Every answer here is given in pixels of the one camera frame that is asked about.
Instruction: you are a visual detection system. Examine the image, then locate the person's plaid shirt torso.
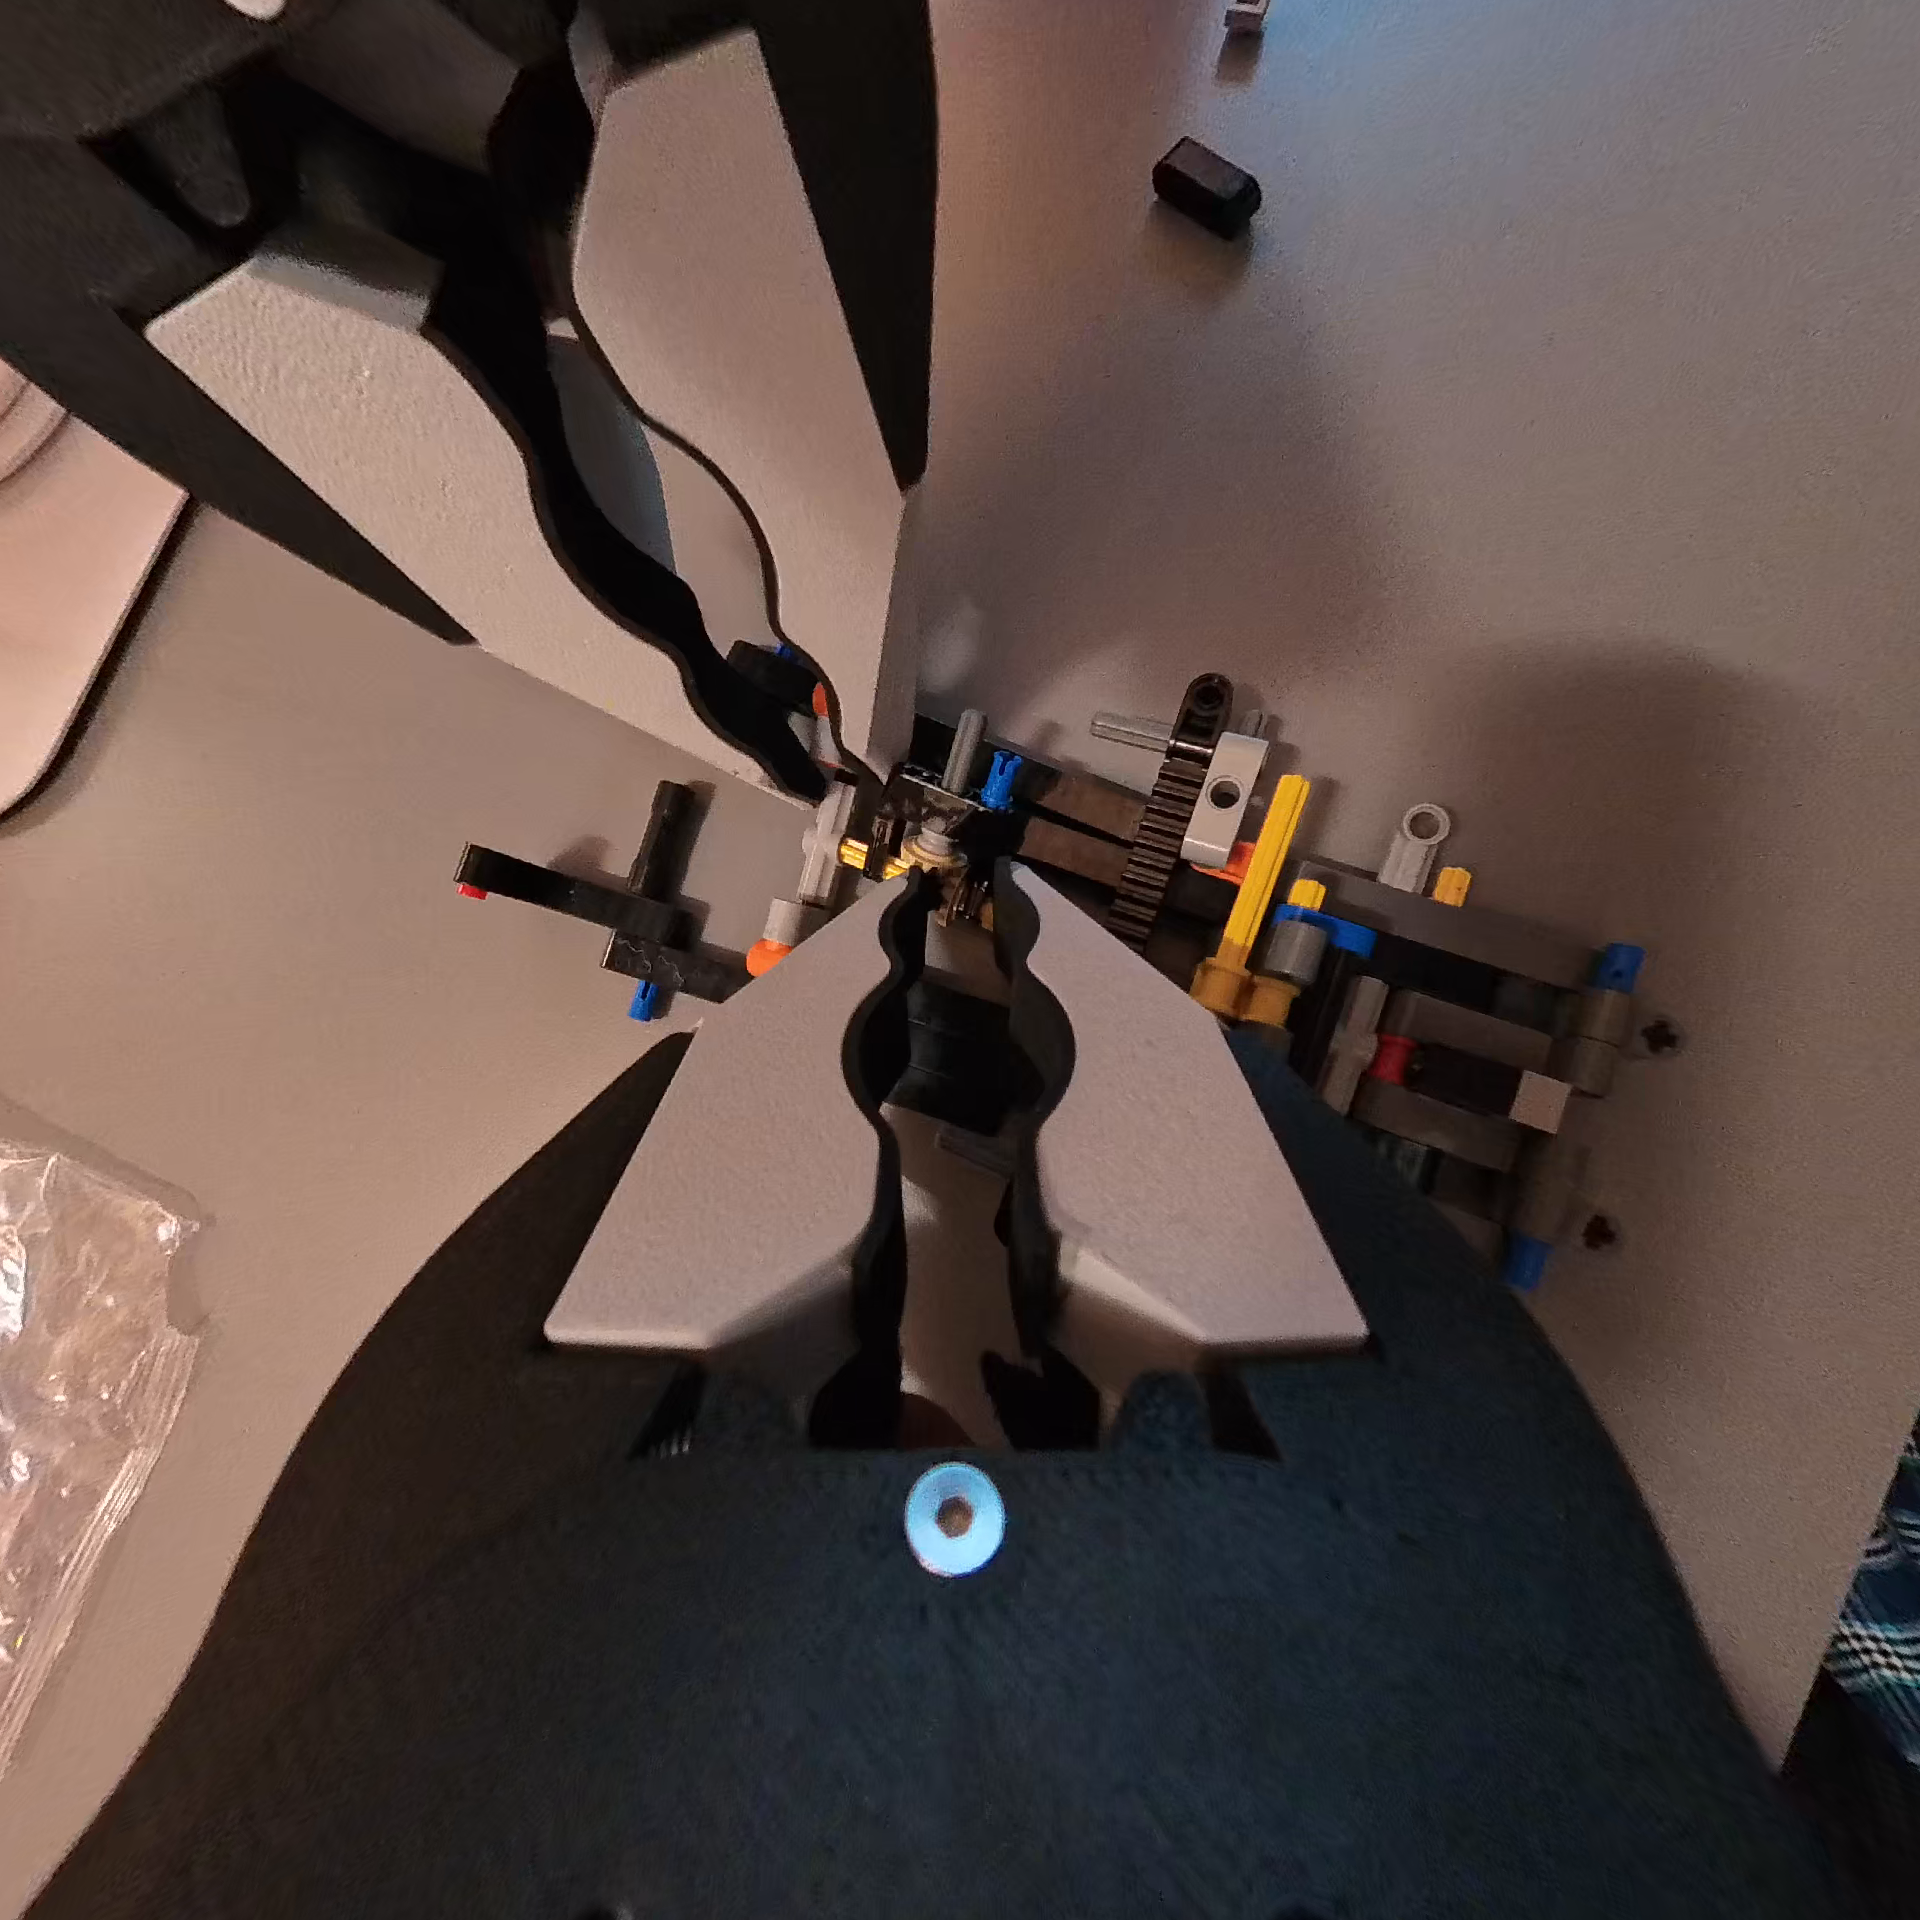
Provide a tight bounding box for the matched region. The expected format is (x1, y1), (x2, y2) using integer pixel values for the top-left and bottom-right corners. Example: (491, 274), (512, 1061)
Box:
(1832, 1411), (1920, 1771)

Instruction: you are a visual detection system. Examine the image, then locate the multicoloured lego assembly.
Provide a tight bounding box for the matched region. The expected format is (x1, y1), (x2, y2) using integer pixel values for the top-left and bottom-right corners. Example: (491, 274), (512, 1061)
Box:
(458, 645), (1683, 1291)

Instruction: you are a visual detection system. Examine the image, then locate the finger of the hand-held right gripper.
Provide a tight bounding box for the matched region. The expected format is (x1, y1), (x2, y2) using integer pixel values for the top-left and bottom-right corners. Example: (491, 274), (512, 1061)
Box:
(143, 67), (834, 801)
(575, 13), (923, 779)

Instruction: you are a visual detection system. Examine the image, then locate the grey orange lego rod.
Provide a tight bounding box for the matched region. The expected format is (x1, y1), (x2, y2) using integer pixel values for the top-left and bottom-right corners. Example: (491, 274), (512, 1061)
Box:
(746, 681), (857, 985)

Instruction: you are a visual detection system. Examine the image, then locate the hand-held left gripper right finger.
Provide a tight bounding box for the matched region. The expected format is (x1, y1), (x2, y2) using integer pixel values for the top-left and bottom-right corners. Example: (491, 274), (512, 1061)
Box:
(989, 862), (1369, 1433)

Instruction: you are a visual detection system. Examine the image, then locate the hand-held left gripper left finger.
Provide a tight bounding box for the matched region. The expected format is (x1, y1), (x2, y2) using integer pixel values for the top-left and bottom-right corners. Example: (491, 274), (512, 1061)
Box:
(544, 872), (922, 1445)

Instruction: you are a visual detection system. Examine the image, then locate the black lego piece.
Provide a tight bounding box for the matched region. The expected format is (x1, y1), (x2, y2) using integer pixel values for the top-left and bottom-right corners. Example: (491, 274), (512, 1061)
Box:
(1153, 136), (1261, 242)

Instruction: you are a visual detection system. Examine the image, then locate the clear plastic bag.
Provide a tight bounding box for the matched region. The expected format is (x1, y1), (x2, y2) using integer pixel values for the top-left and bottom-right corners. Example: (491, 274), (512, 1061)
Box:
(0, 1102), (203, 1771)

